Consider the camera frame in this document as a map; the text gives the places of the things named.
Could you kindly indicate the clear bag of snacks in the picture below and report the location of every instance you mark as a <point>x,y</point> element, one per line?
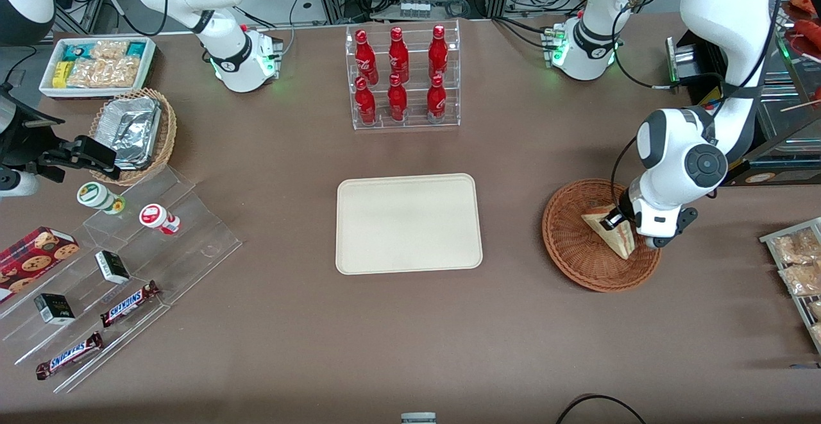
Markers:
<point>816,310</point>
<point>817,334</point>
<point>802,278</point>
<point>795,247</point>

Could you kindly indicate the white rectangular snack bin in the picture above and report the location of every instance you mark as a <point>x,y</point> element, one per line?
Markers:
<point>48,87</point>

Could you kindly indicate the triangular sandwich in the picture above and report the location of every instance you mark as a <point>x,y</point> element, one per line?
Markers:
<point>612,238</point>

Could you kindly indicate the black hot food warmer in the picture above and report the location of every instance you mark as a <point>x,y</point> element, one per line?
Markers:
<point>795,151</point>

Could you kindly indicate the red cola bottle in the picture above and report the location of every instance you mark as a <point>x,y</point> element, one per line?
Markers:
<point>365,103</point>
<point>436,100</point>
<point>438,52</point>
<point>397,100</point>
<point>398,55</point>
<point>365,55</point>

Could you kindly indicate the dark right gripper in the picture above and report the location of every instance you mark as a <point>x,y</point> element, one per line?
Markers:
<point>40,154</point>

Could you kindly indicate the clear acrylic step display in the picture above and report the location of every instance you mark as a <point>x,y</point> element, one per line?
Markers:
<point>192,244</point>

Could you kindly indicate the teal snack packet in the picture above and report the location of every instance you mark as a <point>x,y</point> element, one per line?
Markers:
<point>76,52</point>
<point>136,49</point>

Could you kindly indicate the grey device edge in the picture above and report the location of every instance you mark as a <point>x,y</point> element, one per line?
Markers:
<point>418,418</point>

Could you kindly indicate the small black carton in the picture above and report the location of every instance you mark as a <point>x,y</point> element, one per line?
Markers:
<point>112,267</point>
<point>54,308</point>

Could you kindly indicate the round brown wicker basket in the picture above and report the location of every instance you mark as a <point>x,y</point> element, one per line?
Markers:
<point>571,244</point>

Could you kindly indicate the yellow snack packet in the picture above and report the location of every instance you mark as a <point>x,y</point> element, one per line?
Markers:
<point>61,74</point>

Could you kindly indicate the light wicker basket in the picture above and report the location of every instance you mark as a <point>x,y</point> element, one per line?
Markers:
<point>168,135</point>

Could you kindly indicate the green lidded yogurt cup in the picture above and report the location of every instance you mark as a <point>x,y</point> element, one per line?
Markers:
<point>96,196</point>

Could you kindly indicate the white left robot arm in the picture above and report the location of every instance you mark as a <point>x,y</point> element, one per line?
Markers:
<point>725,0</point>

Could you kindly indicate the cream rectangular serving tray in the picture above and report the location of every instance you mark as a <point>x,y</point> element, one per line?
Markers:
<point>407,225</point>

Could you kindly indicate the clear bag of crackers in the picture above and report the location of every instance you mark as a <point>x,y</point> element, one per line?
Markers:
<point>102,72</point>
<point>109,50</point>

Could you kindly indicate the stacked aluminium foil containers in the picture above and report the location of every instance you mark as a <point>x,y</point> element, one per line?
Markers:
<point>131,129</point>

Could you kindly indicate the red lidded yogurt cup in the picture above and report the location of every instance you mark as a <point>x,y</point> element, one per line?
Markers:
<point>154,217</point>

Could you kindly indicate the red tartan cookie box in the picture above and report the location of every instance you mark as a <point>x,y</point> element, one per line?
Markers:
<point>32,257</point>

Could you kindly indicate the white terminal block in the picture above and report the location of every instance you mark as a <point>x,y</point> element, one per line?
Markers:
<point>415,8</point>

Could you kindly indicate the steel warmer pan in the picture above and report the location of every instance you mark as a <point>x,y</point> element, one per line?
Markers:
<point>779,106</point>

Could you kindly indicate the wooden skewer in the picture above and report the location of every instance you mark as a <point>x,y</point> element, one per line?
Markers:
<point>802,106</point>

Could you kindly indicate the snickers chocolate bar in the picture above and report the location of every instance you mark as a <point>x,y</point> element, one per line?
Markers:
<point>67,356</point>
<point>128,303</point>

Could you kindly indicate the clear acrylic bottle rack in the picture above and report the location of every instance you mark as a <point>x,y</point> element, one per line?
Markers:
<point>417,122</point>

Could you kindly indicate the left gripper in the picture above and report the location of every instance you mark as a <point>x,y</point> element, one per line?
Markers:
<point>623,214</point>

